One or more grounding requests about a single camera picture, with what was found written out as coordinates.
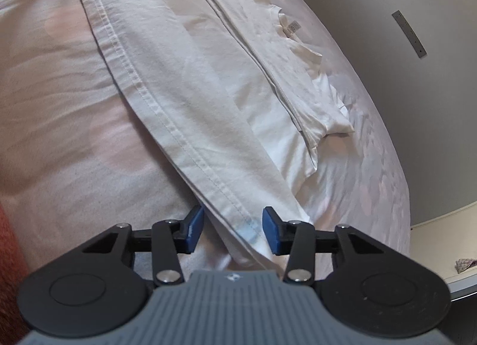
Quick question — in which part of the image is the white t-shirt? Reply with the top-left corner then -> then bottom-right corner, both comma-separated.
81,0 -> 353,270

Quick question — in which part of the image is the pink dotted bed sheet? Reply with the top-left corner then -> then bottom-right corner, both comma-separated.
1,0 -> 410,273

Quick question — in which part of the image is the cream cabinet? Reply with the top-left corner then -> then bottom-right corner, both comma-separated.
410,202 -> 476,301

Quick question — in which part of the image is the small patterned cloth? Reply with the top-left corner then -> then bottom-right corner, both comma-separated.
454,258 -> 477,274

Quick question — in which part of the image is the grey wall strip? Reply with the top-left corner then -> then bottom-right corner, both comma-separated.
392,10 -> 427,59

